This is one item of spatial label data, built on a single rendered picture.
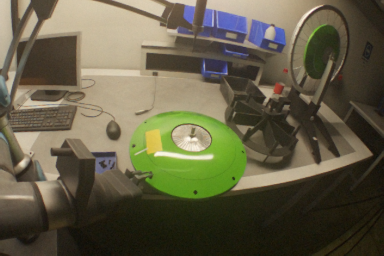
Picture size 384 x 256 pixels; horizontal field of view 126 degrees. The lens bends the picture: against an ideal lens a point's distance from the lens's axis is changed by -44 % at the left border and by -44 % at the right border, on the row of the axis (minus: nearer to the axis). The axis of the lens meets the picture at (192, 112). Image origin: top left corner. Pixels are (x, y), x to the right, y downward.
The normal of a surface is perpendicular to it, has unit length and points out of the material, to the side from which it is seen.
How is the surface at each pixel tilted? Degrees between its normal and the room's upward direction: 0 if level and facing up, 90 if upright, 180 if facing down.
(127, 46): 90
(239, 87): 87
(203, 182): 23
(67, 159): 55
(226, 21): 90
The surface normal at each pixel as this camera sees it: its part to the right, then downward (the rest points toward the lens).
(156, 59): 0.13, 0.58
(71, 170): -0.38, -0.15
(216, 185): 0.30, -0.51
